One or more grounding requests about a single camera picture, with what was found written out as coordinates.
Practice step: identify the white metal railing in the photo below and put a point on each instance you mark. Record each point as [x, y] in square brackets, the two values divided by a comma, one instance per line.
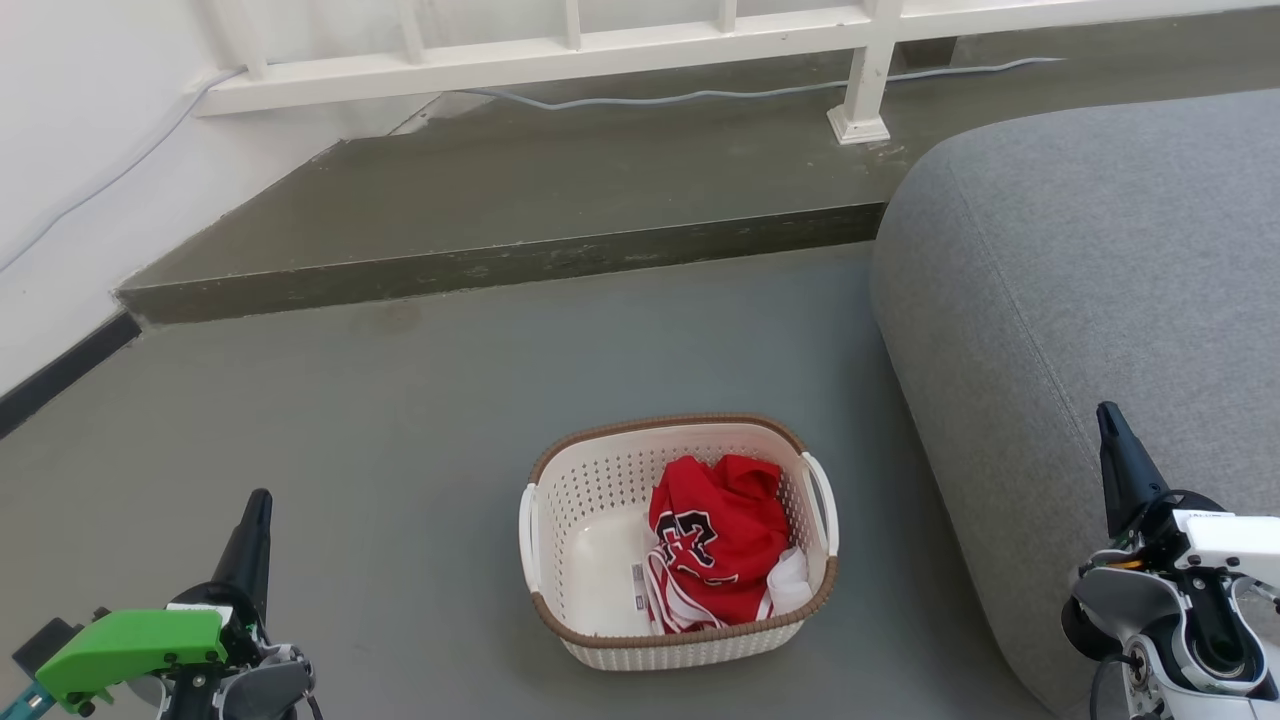
[560, 55]

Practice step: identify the raised grey concrete step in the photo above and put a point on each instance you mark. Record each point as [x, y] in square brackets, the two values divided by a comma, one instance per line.
[520, 200]

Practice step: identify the grey fabric sofa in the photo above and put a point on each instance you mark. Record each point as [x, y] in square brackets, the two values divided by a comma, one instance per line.
[1080, 300]

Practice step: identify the white printed label sticker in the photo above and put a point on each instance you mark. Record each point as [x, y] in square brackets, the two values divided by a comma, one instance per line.
[637, 588]

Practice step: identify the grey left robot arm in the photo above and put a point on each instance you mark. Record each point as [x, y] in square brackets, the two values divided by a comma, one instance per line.
[265, 690]

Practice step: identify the black wall baseboard strip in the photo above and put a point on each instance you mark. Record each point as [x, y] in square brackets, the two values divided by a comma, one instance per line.
[60, 372]

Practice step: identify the cream perforated plastic laundry basket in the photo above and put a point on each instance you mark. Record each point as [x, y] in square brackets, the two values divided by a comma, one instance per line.
[585, 500]

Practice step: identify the red sports jersey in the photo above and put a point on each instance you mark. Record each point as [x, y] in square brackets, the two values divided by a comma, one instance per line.
[715, 540]

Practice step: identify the white and grey right robot arm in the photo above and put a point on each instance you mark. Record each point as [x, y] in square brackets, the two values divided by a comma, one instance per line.
[1150, 620]

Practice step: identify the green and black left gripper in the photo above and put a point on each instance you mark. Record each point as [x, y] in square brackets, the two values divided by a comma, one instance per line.
[130, 640]

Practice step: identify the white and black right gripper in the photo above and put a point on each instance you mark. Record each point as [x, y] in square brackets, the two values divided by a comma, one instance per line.
[1230, 545]

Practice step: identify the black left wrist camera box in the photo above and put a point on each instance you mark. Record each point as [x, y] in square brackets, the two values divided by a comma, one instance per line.
[42, 640]

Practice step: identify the white garment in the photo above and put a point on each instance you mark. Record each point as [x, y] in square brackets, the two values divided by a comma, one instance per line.
[792, 585]

